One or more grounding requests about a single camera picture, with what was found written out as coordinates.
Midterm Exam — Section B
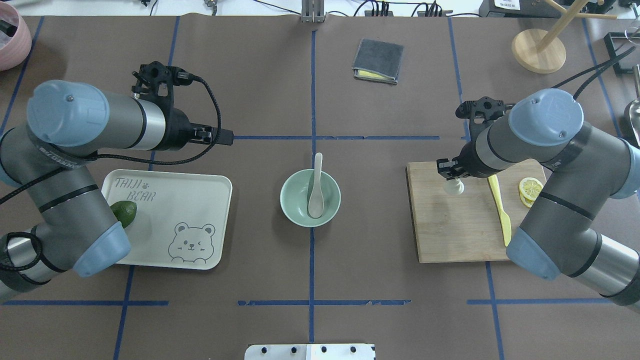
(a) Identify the aluminium frame post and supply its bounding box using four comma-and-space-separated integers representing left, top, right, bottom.
301, 0, 326, 23

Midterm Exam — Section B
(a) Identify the grey folded cloth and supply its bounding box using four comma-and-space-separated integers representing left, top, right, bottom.
352, 38, 405, 85

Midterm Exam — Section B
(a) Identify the metal scoop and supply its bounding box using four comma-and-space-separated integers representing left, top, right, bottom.
621, 64, 640, 148

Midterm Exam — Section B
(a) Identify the cream bear tray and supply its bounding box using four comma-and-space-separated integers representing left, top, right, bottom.
102, 169, 233, 271

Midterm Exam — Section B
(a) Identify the wooden cutting board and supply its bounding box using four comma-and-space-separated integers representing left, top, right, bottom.
406, 160, 548, 264

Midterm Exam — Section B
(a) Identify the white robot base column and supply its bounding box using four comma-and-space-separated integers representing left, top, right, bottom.
244, 342, 377, 360

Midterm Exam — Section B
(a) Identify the green ceramic bowl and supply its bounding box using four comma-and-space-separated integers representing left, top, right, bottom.
279, 169, 342, 228

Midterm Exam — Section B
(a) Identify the green avocado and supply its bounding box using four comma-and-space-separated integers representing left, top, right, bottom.
110, 200, 138, 229

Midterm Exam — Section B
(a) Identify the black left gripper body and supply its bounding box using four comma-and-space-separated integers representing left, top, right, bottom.
131, 61, 217, 151

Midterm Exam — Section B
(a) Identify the glass rack tray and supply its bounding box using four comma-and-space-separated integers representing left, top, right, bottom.
603, 32, 640, 75

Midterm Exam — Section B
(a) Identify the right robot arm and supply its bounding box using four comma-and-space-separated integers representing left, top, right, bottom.
436, 88, 640, 312

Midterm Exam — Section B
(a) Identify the wooden mug tree stand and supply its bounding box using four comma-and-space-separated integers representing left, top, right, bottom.
510, 0, 618, 75

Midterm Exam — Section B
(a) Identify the pink bowl of ice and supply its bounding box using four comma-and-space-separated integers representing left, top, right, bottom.
0, 1, 32, 71

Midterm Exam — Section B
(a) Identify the lemon slice pair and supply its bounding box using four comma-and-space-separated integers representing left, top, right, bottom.
518, 177, 544, 208

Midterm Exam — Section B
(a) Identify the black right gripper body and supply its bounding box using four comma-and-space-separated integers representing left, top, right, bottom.
447, 96, 515, 180

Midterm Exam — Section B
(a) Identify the yellow plastic knife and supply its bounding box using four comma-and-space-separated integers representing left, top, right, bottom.
487, 174, 512, 248

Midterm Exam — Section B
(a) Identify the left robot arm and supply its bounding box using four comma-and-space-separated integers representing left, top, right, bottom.
0, 61, 234, 303

